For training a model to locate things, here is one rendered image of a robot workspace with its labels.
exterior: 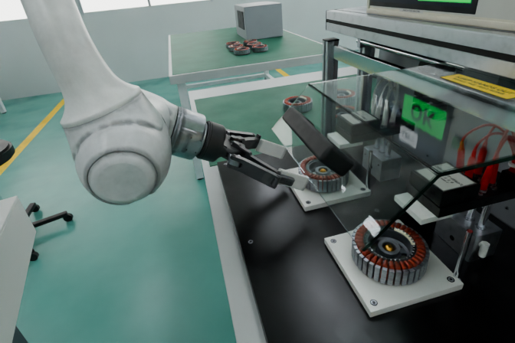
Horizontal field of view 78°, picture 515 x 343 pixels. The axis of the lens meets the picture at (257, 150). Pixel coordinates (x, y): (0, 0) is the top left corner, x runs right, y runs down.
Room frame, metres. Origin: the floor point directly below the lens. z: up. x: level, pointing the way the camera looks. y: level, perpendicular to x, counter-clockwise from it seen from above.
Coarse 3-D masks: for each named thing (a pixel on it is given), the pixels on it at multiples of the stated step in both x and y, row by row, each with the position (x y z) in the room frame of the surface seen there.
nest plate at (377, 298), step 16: (336, 240) 0.41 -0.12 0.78; (336, 256) 0.37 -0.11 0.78; (432, 256) 0.36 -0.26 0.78; (352, 272) 0.34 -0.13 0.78; (432, 272) 0.33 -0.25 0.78; (448, 272) 0.33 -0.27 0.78; (368, 288) 0.31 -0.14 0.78; (384, 288) 0.31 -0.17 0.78; (400, 288) 0.31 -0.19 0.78; (416, 288) 0.30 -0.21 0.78; (432, 288) 0.30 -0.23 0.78; (448, 288) 0.30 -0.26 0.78; (368, 304) 0.29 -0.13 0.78; (384, 304) 0.28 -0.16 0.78; (400, 304) 0.28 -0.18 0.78
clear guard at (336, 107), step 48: (336, 96) 0.36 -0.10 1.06; (384, 96) 0.34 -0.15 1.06; (432, 96) 0.33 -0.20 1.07; (480, 96) 0.32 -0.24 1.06; (288, 144) 0.35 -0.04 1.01; (336, 144) 0.28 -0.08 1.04; (384, 144) 0.24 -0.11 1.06; (432, 144) 0.22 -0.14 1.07; (480, 144) 0.22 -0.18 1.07; (336, 192) 0.23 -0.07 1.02; (384, 192) 0.20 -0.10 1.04
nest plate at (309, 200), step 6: (294, 168) 0.66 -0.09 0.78; (294, 192) 0.57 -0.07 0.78; (300, 192) 0.56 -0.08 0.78; (306, 192) 0.56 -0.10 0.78; (312, 192) 0.56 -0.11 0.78; (300, 198) 0.54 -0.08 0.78; (306, 198) 0.54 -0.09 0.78; (312, 198) 0.54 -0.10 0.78; (318, 198) 0.53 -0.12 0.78; (306, 204) 0.52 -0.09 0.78; (312, 204) 0.52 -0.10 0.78; (318, 204) 0.52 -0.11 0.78; (324, 204) 0.52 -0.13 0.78; (306, 210) 0.51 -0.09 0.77
